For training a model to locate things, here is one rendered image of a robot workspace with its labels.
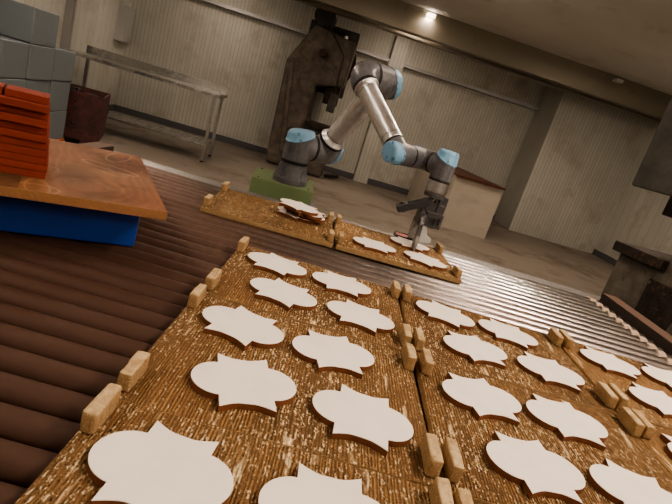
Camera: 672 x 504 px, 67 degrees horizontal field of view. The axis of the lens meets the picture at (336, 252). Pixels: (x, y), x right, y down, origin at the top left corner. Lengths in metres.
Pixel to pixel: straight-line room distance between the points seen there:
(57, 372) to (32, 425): 0.10
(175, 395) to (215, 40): 10.18
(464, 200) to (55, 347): 7.90
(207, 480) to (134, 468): 0.07
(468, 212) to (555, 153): 3.03
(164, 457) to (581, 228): 11.21
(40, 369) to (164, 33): 10.30
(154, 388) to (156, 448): 0.12
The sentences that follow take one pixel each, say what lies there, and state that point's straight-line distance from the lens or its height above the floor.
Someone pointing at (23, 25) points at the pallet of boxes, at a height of 1.20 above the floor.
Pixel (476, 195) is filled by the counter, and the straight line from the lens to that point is 8.48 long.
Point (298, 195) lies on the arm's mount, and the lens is 2.15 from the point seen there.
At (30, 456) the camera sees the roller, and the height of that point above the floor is 0.92.
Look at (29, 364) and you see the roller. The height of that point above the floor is 0.92.
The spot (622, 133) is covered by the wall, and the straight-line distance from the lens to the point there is 11.59.
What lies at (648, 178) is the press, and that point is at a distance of 5.21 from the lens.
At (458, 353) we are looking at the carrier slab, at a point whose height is 0.94.
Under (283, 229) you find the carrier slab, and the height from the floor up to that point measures 0.94.
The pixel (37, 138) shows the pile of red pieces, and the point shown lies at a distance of 1.09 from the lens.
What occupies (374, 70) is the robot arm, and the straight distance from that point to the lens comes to 1.97.
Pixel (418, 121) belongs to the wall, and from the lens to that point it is 10.84.
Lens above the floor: 1.32
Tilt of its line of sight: 15 degrees down
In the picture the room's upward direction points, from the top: 17 degrees clockwise
